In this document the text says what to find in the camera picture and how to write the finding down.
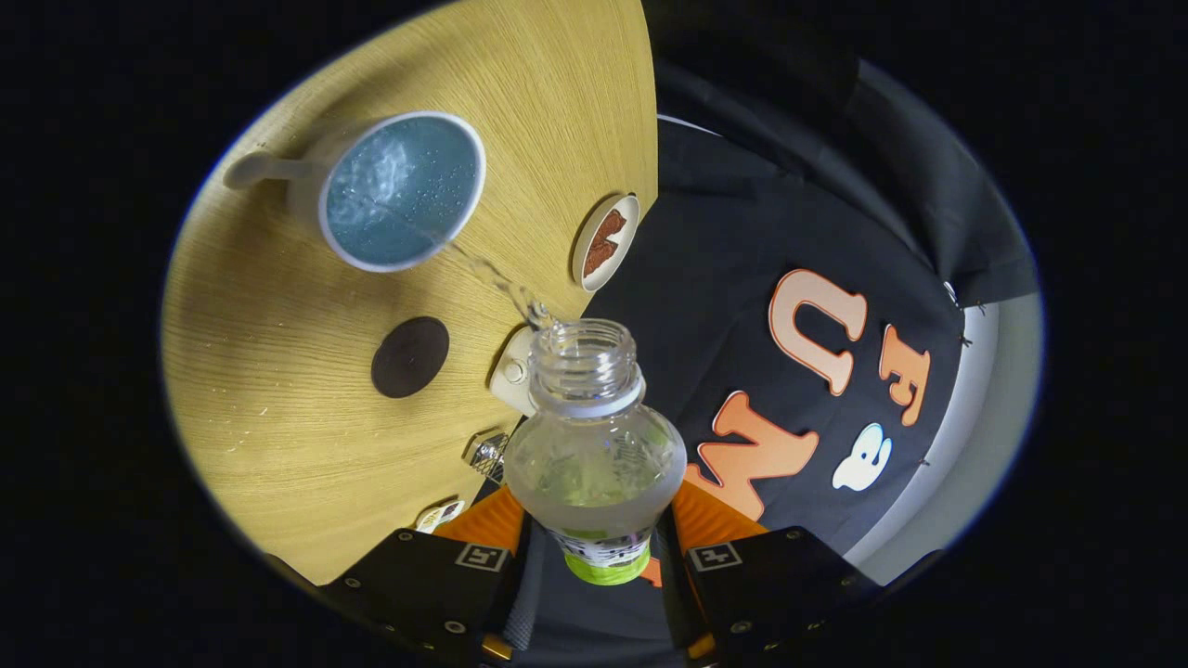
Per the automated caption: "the round white plate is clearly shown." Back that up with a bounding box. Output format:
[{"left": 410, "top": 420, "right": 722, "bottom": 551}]
[{"left": 571, "top": 193, "right": 641, "bottom": 293}]

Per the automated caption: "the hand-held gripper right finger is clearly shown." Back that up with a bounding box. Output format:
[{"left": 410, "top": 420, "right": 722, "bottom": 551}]
[{"left": 654, "top": 478, "right": 883, "bottom": 664}]

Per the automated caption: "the white cup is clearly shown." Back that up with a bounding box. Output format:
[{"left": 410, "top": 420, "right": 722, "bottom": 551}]
[{"left": 223, "top": 111, "right": 487, "bottom": 274}]

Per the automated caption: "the clear plastic juice bottle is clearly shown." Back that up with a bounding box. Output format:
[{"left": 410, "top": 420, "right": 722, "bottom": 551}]
[{"left": 503, "top": 318, "right": 688, "bottom": 586}]

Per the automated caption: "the wooden table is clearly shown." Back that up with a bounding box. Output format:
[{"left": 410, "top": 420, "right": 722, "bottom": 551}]
[{"left": 160, "top": 0, "right": 660, "bottom": 587}]

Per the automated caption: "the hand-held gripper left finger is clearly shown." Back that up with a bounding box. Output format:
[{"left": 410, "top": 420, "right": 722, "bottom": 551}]
[{"left": 316, "top": 484, "right": 535, "bottom": 664}]

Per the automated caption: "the metal wire utensil basket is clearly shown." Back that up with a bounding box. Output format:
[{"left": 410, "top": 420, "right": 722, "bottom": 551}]
[{"left": 462, "top": 429, "right": 510, "bottom": 483}]

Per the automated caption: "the black backdrop cloth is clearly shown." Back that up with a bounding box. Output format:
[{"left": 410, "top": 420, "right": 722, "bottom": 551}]
[{"left": 520, "top": 0, "right": 1040, "bottom": 665}]

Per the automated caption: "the white toaster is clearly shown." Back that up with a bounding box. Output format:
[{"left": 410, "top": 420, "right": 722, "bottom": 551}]
[{"left": 489, "top": 325, "right": 558, "bottom": 417}]

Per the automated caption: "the white divided bean dish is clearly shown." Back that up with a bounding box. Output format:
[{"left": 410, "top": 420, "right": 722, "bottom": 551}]
[{"left": 415, "top": 499, "right": 467, "bottom": 534}]

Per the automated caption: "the dark round coaster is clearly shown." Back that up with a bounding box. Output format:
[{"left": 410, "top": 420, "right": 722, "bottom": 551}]
[{"left": 371, "top": 316, "right": 451, "bottom": 400}]

